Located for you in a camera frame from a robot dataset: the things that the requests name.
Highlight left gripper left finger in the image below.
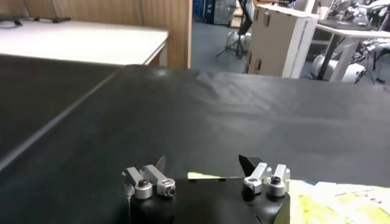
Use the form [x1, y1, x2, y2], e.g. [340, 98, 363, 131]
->
[121, 155, 177, 200]

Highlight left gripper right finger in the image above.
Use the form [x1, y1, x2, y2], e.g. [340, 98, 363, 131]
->
[238, 154, 292, 198]

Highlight yellow-green t-shirt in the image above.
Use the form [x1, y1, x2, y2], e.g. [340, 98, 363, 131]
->
[187, 172, 390, 224]

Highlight black tablecloth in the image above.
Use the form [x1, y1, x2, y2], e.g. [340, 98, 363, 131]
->
[0, 64, 390, 224]

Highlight white robot wheeled base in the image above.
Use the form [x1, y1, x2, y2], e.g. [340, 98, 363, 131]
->
[312, 53, 366, 83]

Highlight black tripod stand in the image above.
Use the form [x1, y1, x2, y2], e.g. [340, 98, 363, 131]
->
[215, 0, 254, 60]

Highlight tall white cardboard box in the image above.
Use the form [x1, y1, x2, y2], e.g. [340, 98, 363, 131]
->
[244, 4, 319, 79]

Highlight white round device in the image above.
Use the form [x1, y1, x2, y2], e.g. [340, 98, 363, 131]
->
[225, 30, 252, 52]

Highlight black side table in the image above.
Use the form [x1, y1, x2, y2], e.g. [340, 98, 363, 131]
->
[0, 54, 122, 161]

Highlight white table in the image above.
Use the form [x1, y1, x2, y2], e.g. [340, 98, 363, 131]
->
[0, 19, 169, 66]

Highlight white height-adjustable desk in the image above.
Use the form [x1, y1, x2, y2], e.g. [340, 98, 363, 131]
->
[310, 23, 390, 83]

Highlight black cables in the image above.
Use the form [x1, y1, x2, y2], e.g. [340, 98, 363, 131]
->
[0, 15, 73, 27]

